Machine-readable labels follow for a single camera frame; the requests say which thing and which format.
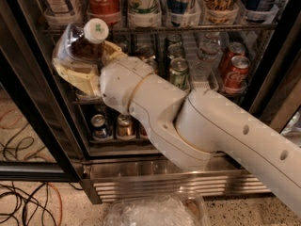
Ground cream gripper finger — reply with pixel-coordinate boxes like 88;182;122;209
53;58;101;97
102;40;127;66

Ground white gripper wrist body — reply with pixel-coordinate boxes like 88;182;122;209
100;56;153;114

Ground clear blue label plastic bottle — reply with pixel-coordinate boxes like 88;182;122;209
53;18;109;66

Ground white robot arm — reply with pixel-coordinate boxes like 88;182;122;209
53;41;301;216

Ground orange gold can middle shelf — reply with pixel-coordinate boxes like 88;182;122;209
144;58;159;73

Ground blue Pepsi can bottom shelf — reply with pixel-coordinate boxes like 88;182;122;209
90;114;111;140

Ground gold can bottom shelf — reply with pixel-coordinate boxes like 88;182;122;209
117;114;135;137

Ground red Coca-Cola can top shelf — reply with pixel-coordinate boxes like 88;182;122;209
87;0;121;26

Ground white green can top shelf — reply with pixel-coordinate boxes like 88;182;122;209
128;0;161;27

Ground green silver can middle shelf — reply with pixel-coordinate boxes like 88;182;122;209
169;58;189;90

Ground blue silver can top shelf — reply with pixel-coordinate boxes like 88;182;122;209
166;0;200;27

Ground glass fridge door left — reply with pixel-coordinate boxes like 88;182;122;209
0;52;79;182

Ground clear water bottle middle shelf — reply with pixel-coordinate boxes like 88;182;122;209
193;32;221;82

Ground gold black can top shelf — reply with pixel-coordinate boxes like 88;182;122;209
201;0;237;24

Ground red Coca-Cola can front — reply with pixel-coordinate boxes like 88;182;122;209
222;56;250;89

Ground red Coca-Cola can rear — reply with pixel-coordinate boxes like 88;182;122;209
218;42;246;75

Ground clear plastic bag bin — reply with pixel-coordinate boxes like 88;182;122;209
102;190;212;226

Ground black and orange floor cables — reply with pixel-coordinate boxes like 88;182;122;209
0;181;83;226

